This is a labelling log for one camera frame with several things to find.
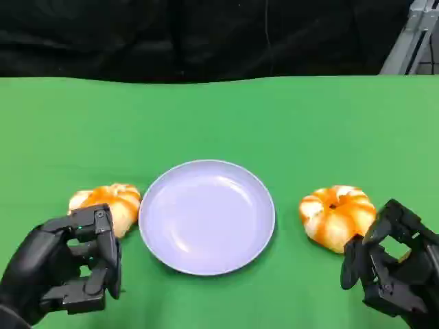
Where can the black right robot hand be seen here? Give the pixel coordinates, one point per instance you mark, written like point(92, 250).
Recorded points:
point(418, 274)

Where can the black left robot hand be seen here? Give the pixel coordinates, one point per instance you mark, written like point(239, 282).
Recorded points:
point(37, 260)

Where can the orange white toy bread roll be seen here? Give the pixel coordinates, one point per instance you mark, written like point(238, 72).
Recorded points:
point(120, 200)
point(336, 219)

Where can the lilac plate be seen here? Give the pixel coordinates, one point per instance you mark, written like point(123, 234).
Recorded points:
point(205, 219)

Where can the green table cloth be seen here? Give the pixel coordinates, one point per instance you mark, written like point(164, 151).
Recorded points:
point(219, 120)

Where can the black backdrop curtain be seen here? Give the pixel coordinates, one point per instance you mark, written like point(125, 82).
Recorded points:
point(171, 34)

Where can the aluminium frame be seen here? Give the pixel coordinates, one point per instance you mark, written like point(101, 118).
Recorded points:
point(408, 41)

